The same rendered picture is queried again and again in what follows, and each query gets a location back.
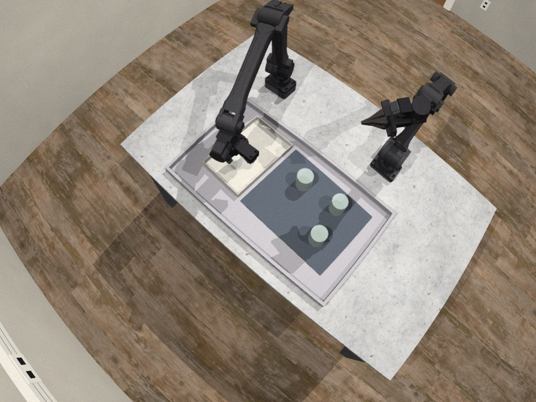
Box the dark grey flat mat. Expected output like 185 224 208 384
241 150 372 276

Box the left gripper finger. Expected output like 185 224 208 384
361 109 384 122
361 117 386 130

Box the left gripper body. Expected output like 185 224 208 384
381 99 397 137

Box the clear glass cylinder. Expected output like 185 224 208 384
329 193 349 216
296 168 314 191
227 154 243 169
308 225 328 247

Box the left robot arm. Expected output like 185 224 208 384
371 71 457 181

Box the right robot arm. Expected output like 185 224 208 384
209 0 296 164

